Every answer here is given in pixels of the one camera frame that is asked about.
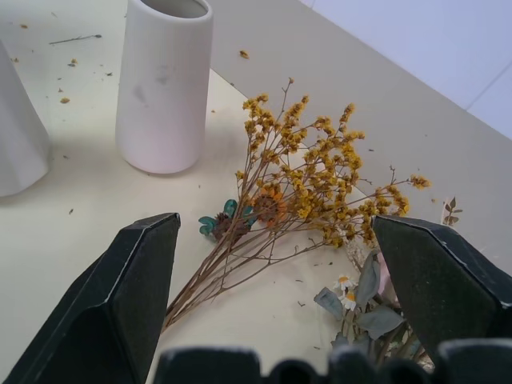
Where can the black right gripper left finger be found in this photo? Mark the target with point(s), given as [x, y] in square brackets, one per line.
[120, 296]

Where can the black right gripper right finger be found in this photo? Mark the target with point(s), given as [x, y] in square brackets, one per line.
[436, 288]

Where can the teal and orange dried flowers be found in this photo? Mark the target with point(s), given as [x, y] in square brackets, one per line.
[236, 220]

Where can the white faceted ceramic vase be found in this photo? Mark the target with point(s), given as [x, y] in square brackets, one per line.
[18, 132]

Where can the white cylindrical ceramic vase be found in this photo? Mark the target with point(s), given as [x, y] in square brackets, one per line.
[164, 86]

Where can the daisy and grey leaf bouquet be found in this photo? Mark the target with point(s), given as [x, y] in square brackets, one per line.
[368, 308]

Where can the small dried leaf sprig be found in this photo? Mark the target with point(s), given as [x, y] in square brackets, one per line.
[451, 211]

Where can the yellow dried flower bunch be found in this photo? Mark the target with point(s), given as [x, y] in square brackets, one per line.
[296, 176]

